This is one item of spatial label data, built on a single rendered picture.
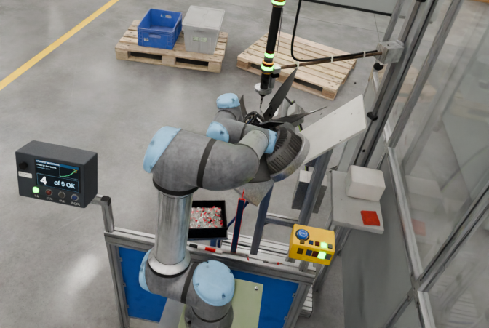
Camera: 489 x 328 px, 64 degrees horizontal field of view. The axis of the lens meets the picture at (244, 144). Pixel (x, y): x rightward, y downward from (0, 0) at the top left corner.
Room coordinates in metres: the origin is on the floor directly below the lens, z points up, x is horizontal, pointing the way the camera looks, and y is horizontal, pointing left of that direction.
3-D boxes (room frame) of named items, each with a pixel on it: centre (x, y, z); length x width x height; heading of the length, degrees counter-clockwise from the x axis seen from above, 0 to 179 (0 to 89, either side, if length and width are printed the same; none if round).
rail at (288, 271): (0.99, 0.08, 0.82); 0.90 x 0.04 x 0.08; 87
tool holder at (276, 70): (1.35, -0.05, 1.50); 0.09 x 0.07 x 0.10; 122
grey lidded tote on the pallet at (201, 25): (4.36, 0.67, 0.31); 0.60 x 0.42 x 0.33; 2
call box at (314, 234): (0.96, -0.31, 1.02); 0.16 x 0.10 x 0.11; 87
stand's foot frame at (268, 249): (1.46, -0.25, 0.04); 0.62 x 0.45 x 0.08; 87
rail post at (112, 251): (1.01, 0.51, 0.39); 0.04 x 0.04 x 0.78; 87
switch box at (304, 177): (1.55, -0.39, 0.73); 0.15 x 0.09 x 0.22; 87
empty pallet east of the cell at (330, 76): (4.41, -0.51, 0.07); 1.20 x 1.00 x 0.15; 69
